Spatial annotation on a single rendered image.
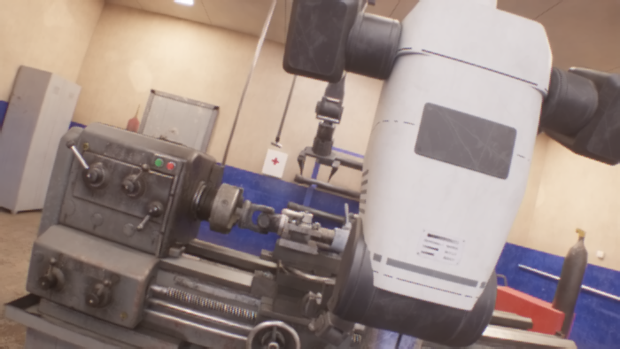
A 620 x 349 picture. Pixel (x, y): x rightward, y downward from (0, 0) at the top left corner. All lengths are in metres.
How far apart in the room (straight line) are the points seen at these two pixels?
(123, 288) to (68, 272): 0.25
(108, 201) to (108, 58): 4.40
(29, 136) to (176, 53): 2.36
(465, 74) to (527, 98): 0.09
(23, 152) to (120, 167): 3.38
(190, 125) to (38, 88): 2.04
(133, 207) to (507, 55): 1.37
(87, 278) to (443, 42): 1.43
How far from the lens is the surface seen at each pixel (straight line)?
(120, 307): 1.44
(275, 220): 1.53
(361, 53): 0.44
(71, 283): 1.53
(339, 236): 1.57
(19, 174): 4.81
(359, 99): 4.89
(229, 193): 1.51
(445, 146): 0.41
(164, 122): 4.97
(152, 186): 1.41
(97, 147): 1.56
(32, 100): 4.83
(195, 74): 5.06
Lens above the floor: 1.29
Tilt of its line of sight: 2 degrees up
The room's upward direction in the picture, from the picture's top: 15 degrees clockwise
